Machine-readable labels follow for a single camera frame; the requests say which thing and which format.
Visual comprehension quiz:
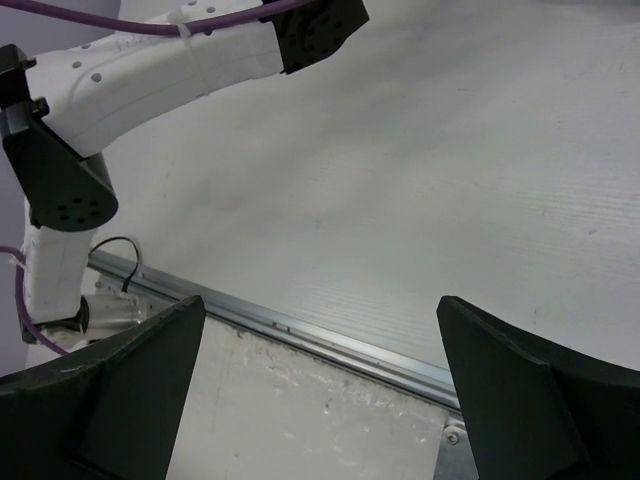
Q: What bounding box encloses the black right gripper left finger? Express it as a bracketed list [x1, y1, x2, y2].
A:
[1, 296, 206, 479]

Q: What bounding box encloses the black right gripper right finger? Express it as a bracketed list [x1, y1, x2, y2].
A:
[437, 296, 639, 479]

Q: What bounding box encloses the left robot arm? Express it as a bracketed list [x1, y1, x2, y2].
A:
[1, 1, 369, 349]

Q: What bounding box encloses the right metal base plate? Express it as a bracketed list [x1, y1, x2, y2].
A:
[433, 416, 479, 480]

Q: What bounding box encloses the metal base plate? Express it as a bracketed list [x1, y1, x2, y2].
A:
[433, 416, 479, 480]
[81, 269, 175, 344]

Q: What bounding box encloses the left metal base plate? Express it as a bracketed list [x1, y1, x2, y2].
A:
[81, 269, 175, 344]

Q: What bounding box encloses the black left base cable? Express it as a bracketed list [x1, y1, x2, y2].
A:
[89, 237, 142, 294]

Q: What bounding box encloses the metal table edge rail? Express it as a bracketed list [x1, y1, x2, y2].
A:
[87, 249, 461, 409]

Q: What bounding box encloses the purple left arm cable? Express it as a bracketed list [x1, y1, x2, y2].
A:
[0, 0, 321, 357]

